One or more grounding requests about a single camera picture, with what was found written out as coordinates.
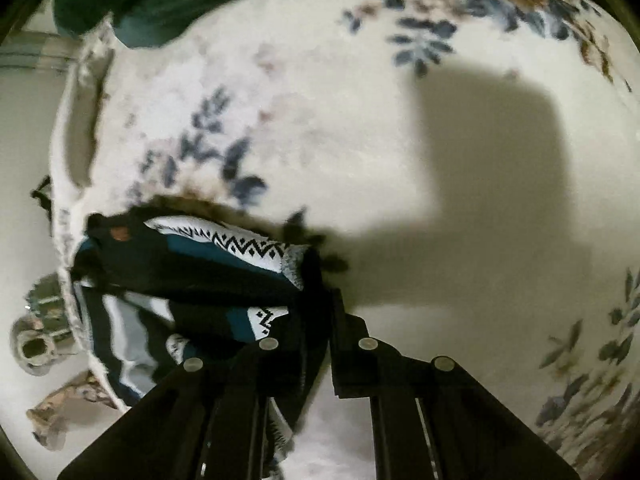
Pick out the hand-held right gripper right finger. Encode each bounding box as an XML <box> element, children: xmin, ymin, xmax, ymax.
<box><xmin>327</xmin><ymin>291</ymin><xmax>581</xmax><ymax>480</ymax></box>

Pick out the dark green cloth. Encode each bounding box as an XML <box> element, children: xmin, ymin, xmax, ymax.
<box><xmin>52</xmin><ymin>0</ymin><xmax>281</xmax><ymax>51</ymax></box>

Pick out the grey shoe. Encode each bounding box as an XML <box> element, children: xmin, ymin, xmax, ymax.
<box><xmin>11</xmin><ymin>272</ymin><xmax>83</xmax><ymax>377</ymax></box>

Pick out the brown patterned shoe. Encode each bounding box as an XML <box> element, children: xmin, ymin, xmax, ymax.
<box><xmin>26</xmin><ymin>371</ymin><xmax>121</xmax><ymax>451</ymax></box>

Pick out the white floral blanket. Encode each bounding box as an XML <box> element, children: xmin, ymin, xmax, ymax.
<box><xmin>50</xmin><ymin>0</ymin><xmax>640</xmax><ymax>480</ymax></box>

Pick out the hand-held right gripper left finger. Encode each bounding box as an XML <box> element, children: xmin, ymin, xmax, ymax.
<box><xmin>57</xmin><ymin>247</ymin><xmax>332</xmax><ymax>480</ymax></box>

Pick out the dark patterned knit garment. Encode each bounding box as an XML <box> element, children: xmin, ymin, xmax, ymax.
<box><xmin>70</xmin><ymin>199</ymin><xmax>351</xmax><ymax>471</ymax></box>

